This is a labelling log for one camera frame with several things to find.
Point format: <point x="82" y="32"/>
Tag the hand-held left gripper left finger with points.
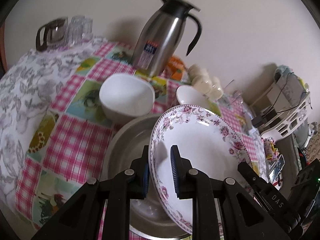
<point x="145" y="182"/>

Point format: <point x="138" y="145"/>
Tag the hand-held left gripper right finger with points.
<point x="174" y="170"/>

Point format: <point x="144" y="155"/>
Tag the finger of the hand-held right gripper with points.
<point x="260" y="185"/>

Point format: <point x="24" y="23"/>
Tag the round floral rim plate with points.
<point x="205" y="142"/>

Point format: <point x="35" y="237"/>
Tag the stainless steel basin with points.
<point x="130" y="140"/>

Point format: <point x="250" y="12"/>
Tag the strawberry print bowl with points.
<point x="187" y="95"/>

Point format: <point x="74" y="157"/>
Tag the smartphone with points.
<point x="277" y="166"/>

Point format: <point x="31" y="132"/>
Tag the yellow candy packets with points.
<point x="268" y="151"/>

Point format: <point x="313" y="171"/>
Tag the white plastic basket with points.
<point x="292" y="120"/>

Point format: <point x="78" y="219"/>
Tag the black charger adapter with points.
<point x="260" y="121"/>

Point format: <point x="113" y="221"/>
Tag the pink plaid tablecloth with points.
<point x="75" y="135"/>

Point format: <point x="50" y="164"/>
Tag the small white bowl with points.
<point x="125" y="95"/>

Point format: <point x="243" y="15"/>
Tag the clear glass mug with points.
<point x="232" y="97"/>

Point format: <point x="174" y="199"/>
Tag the bag of steamed buns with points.
<point x="202" y="80"/>

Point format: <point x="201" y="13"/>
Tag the printed cloth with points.
<point x="290" y="85"/>

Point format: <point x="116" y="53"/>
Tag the orange snack packet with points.
<point x="176" y="66"/>

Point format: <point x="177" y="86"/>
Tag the stainless steel thermos jug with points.
<point x="160" y="37"/>

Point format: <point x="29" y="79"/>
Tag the grey floral tablecloth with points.
<point x="25" y="85"/>

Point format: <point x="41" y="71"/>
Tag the small clear glass cup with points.
<point x="87" y="28"/>
<point x="74" y="30"/>

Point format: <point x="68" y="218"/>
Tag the brown wooden strip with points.
<point x="3" y="50"/>

